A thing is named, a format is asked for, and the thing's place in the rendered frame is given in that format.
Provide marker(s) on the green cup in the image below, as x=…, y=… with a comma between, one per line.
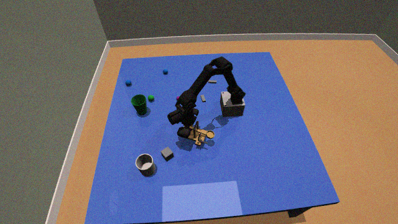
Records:
x=140, y=104

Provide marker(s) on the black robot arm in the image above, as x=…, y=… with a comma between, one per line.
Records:
x=188, y=98

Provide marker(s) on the grey cup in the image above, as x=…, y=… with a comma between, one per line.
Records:
x=145, y=164

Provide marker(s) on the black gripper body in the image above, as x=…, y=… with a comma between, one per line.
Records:
x=185, y=131

